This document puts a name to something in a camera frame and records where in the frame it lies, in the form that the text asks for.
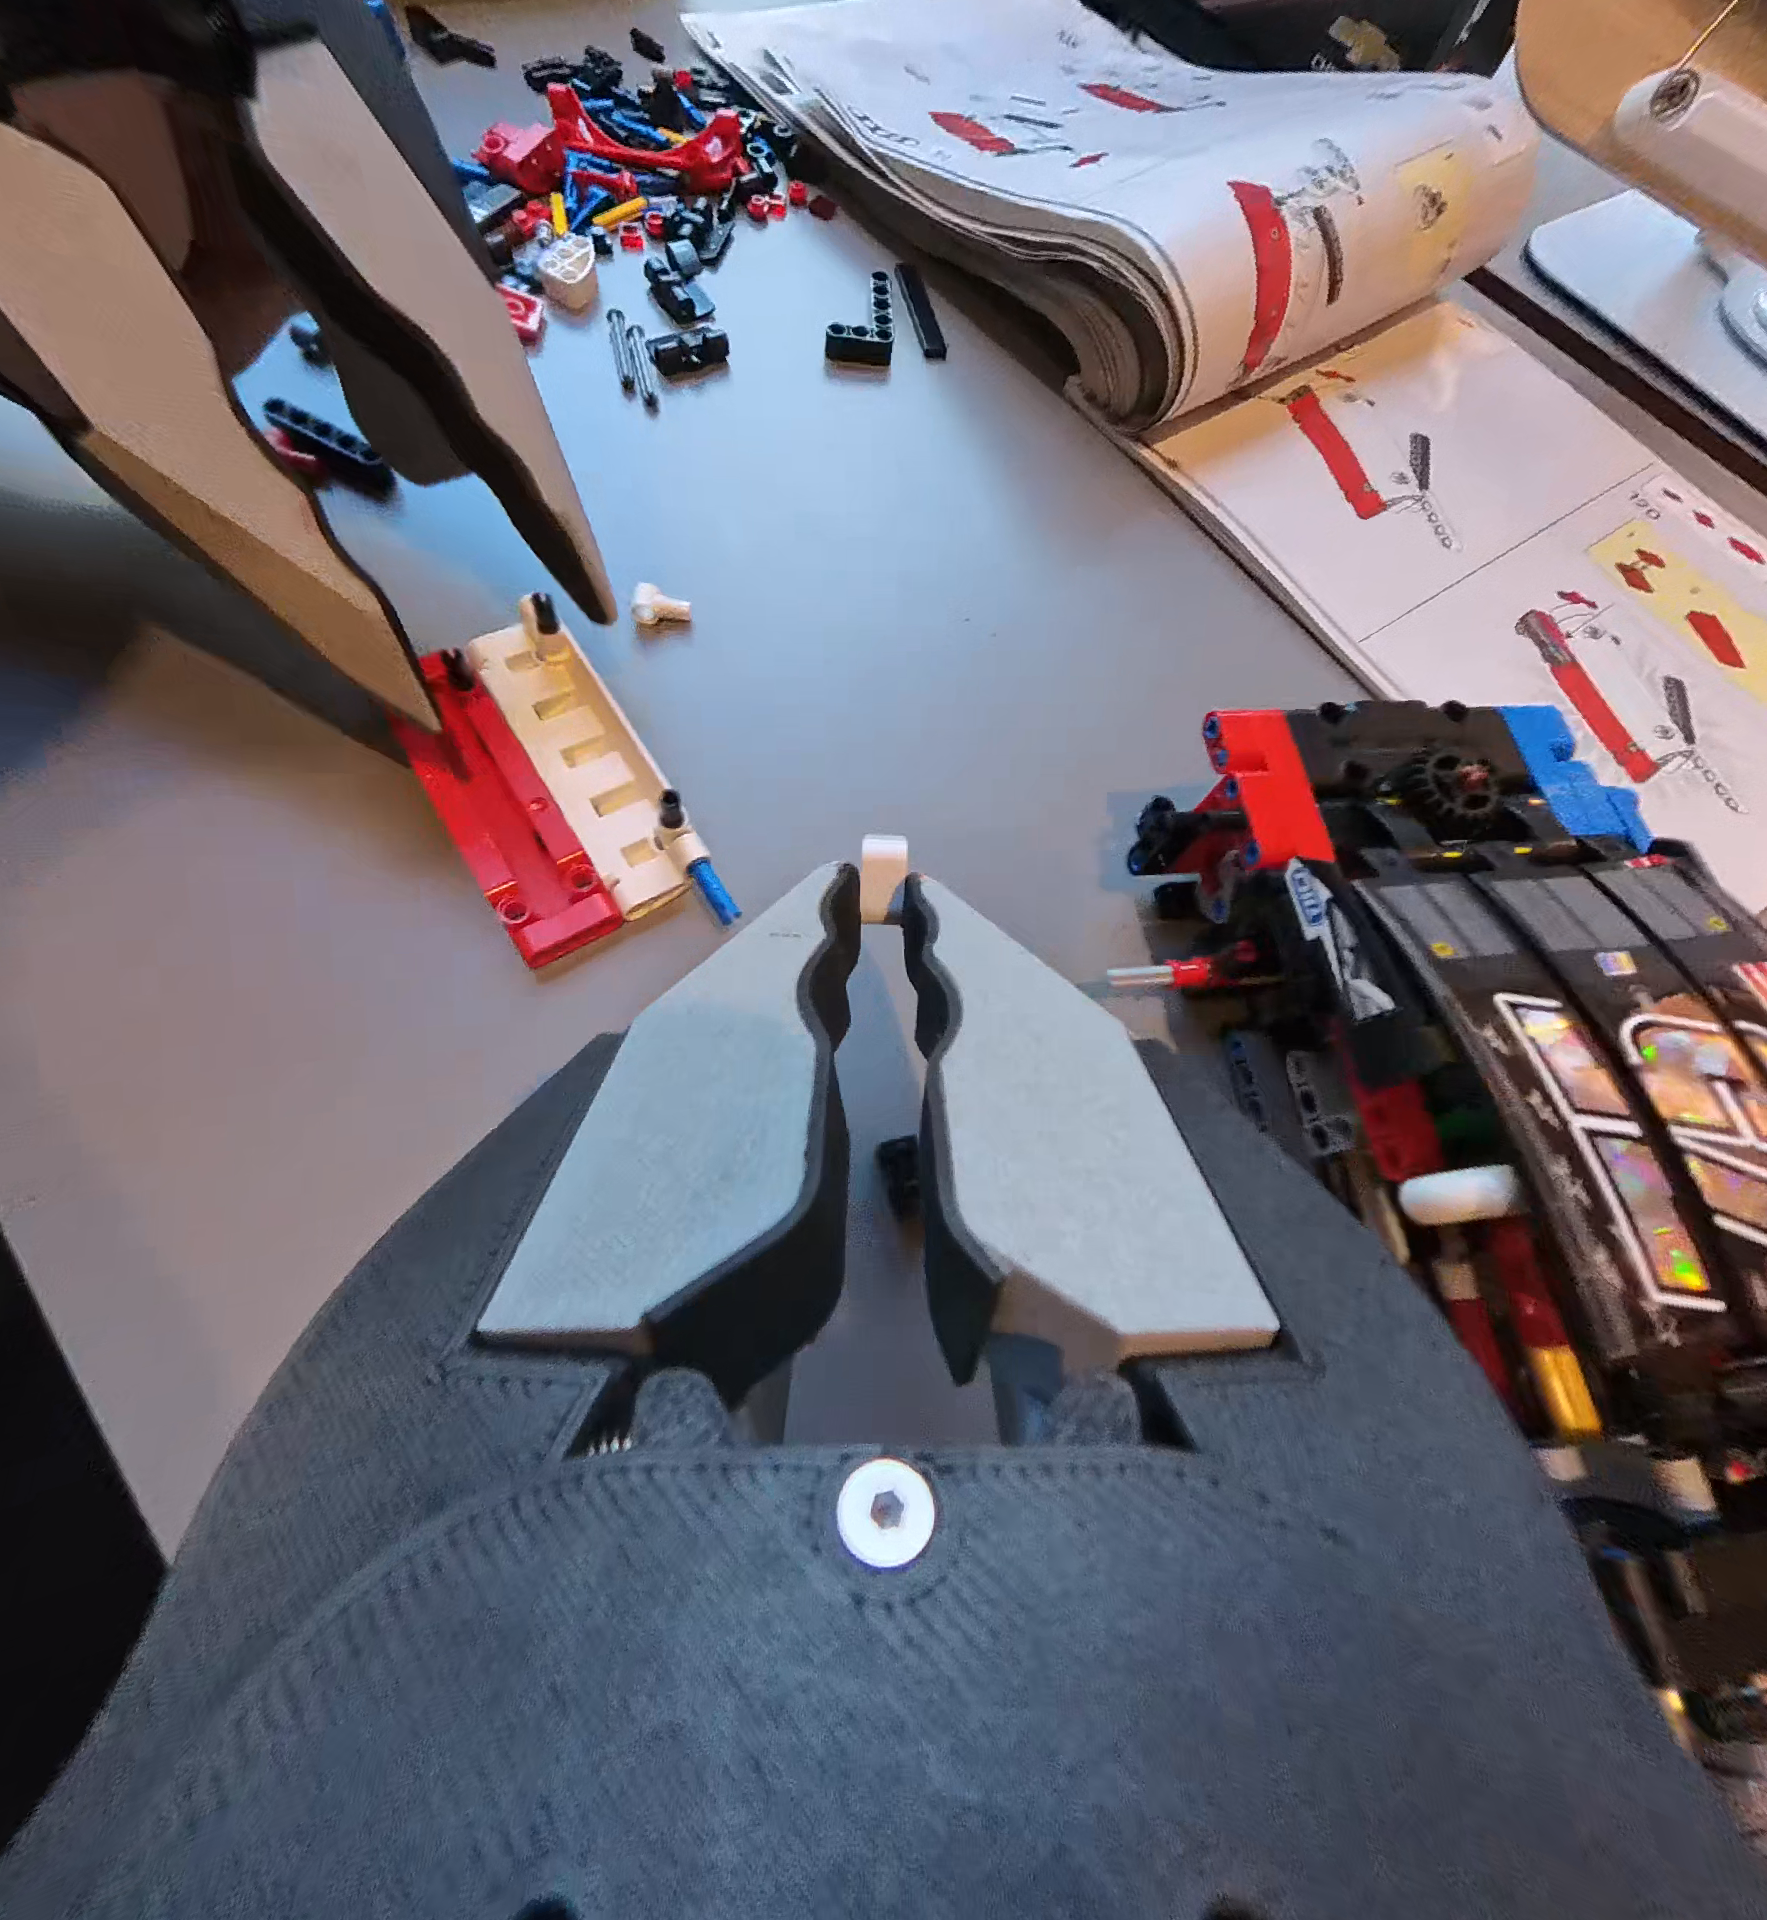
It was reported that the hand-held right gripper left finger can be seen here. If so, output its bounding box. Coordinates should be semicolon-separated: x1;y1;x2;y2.
474;862;868;1409

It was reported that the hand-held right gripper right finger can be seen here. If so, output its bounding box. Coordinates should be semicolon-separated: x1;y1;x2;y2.
901;873;1284;1389

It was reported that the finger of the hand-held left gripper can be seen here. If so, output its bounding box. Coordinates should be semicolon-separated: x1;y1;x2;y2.
242;0;619;627
0;94;445;739

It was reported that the pile of small toy bricks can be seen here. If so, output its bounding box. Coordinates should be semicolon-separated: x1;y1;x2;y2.
403;0;843;325

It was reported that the red and white panel assembly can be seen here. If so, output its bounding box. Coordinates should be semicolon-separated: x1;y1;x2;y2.
388;593;705;971

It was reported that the instruction booklet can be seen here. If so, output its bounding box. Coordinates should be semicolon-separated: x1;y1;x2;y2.
680;0;1767;916

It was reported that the grey desk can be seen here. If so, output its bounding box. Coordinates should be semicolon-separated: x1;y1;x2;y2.
0;0;1767;1562

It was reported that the red curved arch piece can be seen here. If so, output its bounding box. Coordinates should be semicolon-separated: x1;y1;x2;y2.
546;82;750;197

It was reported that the partly built toy car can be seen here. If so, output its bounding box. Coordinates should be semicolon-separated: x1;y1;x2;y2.
1107;703;1767;1920

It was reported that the black L-shaped beam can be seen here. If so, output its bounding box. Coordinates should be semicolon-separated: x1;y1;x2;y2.
822;272;897;368

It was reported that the printed toy car box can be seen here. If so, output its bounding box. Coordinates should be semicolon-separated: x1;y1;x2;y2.
1085;0;1518;73

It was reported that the wooden document stand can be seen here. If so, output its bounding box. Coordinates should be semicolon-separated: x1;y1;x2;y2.
1513;0;1767;226

